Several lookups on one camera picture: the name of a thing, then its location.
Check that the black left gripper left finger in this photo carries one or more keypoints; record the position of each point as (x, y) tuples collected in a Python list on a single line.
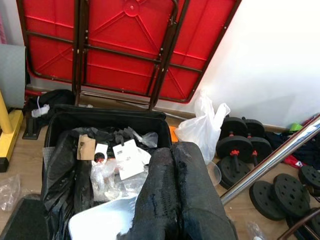
[(155, 200)]

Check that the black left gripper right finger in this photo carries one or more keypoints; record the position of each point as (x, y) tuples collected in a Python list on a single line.
[(200, 200)]

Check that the black floor mat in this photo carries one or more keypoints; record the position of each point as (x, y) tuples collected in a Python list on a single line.
[(22, 220)]

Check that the clear plastic cup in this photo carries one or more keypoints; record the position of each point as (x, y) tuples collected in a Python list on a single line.
[(215, 172)]

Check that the black weight plate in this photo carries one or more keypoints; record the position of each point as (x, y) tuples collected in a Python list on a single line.
[(312, 230), (230, 175), (265, 200), (310, 175), (292, 192)]

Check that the large white paper tag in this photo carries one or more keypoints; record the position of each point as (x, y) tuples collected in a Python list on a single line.
[(130, 162)]

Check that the clear crumpled plastic wrap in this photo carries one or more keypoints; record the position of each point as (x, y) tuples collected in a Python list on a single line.
[(105, 180)]

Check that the black dumbbell red collars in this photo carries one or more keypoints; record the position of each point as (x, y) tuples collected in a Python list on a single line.
[(225, 150), (262, 147)]

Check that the clear plastic film scrap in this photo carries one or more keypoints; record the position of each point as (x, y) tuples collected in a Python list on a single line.
[(150, 138)]

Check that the clear plastic wrapper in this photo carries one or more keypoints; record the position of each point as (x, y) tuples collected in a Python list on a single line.
[(256, 232), (10, 192)]

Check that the orange object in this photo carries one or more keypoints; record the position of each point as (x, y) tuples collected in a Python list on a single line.
[(173, 135)]

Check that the white plastic bag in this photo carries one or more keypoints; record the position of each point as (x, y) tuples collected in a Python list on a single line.
[(197, 132)]

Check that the small white tag black circle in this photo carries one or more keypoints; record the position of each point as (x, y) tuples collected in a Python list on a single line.
[(100, 148)]

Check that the brown paper tag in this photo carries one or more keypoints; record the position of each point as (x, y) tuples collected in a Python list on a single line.
[(86, 148)]

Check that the black fabric bin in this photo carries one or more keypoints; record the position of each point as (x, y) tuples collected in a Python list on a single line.
[(105, 117)]

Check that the dark clothes pile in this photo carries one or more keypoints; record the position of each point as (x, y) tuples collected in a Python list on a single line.
[(310, 152)]

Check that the green object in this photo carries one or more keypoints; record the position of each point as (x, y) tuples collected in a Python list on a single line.
[(297, 127)]

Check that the black bag with white tag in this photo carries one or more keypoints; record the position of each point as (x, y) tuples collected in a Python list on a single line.
[(60, 100)]

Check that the grey folded mat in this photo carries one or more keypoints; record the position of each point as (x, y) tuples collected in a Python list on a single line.
[(12, 75)]

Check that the pink foam mat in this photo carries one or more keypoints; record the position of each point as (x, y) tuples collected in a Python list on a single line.
[(2, 25)]

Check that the red folding table dark frame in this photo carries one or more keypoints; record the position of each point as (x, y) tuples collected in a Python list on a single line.
[(117, 72)]

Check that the yellow tubular exercise frame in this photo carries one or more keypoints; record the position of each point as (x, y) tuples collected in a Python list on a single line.
[(11, 125)]

